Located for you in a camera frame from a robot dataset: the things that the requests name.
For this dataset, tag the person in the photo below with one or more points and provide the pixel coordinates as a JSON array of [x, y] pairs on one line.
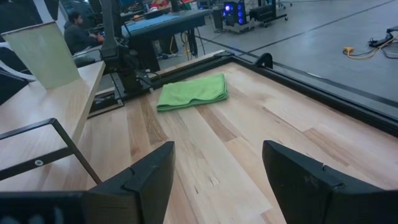
[[77, 37]]

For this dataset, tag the folded green cloth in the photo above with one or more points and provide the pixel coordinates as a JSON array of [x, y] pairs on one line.
[[192, 91]]

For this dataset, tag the black shelf support frame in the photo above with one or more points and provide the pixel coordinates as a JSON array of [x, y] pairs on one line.
[[18, 170]]

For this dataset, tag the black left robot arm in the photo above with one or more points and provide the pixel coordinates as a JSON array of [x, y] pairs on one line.
[[127, 77]]

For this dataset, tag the black equipment cart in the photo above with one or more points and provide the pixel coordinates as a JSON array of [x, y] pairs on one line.
[[264, 12]]

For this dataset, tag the grey computer desk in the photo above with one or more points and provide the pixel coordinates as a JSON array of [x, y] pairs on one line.
[[161, 23]]

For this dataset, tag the wooden shelf board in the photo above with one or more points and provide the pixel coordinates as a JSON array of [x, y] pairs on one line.
[[46, 109]]

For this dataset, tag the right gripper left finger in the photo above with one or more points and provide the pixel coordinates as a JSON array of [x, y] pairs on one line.
[[140, 193]]

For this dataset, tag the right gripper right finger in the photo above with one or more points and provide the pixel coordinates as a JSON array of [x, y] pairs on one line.
[[311, 193]]

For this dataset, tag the black metal table frame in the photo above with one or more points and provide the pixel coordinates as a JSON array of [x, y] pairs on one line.
[[311, 91]]

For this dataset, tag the large cream white mug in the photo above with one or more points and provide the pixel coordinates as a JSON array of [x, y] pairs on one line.
[[43, 56]]

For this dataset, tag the black power strip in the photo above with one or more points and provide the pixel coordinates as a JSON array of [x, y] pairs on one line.
[[381, 40]]

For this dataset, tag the computer tower blue lights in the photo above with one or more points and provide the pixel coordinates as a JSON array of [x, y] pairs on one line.
[[234, 14]]

